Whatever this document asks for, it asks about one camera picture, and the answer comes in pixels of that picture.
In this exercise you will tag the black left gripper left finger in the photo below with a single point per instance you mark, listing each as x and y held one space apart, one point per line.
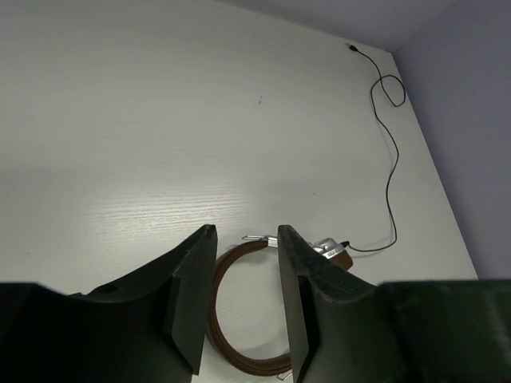
147 326

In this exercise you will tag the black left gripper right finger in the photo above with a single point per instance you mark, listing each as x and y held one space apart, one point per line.
341 328

